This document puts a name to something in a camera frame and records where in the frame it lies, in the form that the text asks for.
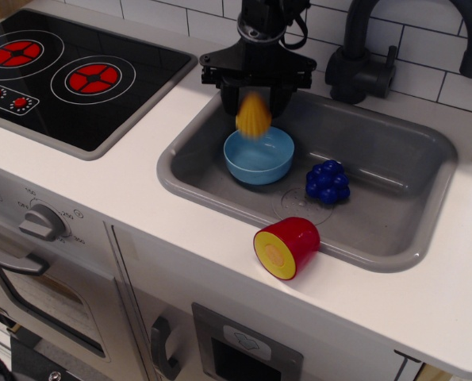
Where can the grey cabinet door handle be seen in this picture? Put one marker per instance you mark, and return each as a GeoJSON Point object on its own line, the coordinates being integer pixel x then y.
{"type": "Point", "coordinates": [168, 367]}

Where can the blue toy grapes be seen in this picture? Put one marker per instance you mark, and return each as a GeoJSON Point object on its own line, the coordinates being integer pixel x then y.
{"type": "Point", "coordinates": [328, 183]}

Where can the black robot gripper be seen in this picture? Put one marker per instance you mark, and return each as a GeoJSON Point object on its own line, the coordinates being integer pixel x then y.
{"type": "Point", "coordinates": [255, 65]}

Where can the light blue plastic bowl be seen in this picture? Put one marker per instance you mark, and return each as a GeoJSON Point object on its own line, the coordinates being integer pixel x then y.
{"type": "Point", "coordinates": [262, 161]}

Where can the black toy faucet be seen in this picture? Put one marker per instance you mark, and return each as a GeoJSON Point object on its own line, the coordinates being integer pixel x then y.
{"type": "Point", "coordinates": [353, 74]}

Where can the grey oven door handle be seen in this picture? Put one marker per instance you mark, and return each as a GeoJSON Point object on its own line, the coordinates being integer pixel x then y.
{"type": "Point", "coordinates": [30, 264]}

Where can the red yellow toy fruit half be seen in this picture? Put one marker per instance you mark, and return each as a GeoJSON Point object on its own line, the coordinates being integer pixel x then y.
{"type": "Point", "coordinates": [286, 247]}

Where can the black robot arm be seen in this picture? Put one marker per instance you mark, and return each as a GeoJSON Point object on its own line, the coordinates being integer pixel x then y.
{"type": "Point", "coordinates": [273, 22]}

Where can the toy oven door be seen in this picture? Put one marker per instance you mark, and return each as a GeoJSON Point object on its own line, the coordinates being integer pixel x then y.
{"type": "Point", "coordinates": [51, 309]}

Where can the grey toy sink basin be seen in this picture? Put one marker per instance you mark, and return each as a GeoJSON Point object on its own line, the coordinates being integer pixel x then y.
{"type": "Point", "coordinates": [398, 176]}

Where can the grey oven knob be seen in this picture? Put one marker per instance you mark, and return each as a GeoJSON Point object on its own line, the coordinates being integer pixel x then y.
{"type": "Point", "coordinates": [43, 223]}

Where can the black toy stovetop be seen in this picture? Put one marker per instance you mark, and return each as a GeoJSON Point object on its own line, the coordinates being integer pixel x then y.
{"type": "Point", "coordinates": [77, 88]}

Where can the grey dishwasher panel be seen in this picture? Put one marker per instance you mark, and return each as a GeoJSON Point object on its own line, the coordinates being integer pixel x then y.
{"type": "Point", "coordinates": [231, 351]}

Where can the yellow toy corn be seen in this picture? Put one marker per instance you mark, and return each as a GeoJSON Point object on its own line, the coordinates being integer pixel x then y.
{"type": "Point", "coordinates": [253, 119]}

